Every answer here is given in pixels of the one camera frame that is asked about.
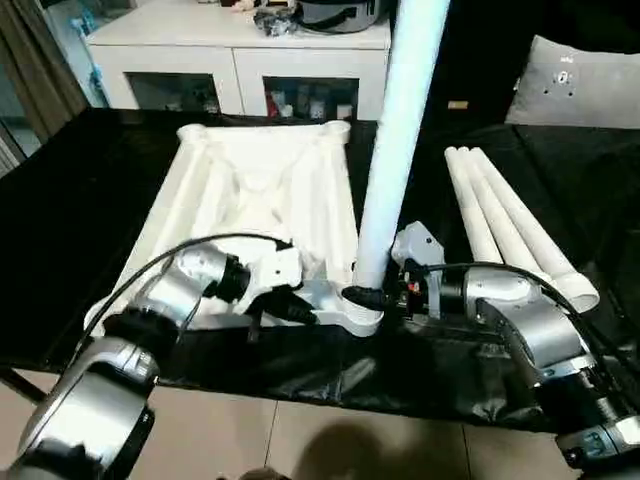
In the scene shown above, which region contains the white cabinet with glass doors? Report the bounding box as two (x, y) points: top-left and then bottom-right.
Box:
(84, 9), (391, 121)

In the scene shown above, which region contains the white plastic table leg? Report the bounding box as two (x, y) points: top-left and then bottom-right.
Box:
(469, 146), (601, 314)
(349, 0), (449, 301)
(457, 146), (556, 281)
(443, 146), (506, 266)

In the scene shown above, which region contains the white plastic table top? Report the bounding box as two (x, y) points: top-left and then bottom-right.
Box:
(82, 119), (386, 341)

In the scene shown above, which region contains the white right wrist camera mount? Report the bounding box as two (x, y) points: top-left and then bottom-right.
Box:
(391, 221), (447, 320)

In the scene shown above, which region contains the grey bag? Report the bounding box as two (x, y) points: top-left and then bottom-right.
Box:
(295, 0), (384, 35)

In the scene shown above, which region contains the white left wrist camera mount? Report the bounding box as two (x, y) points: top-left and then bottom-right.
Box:
(238, 243), (305, 317)

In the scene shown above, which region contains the black mat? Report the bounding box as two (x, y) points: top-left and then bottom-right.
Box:
(0, 107), (640, 434)

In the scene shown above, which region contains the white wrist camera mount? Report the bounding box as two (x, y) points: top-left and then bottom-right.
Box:
(391, 221), (447, 320)
(238, 243), (305, 317)

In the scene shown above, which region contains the brown curtain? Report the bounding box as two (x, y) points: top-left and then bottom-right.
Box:
(0, 0), (89, 176)

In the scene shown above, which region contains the grey cushion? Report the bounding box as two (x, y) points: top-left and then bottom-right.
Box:
(503, 34), (640, 130)

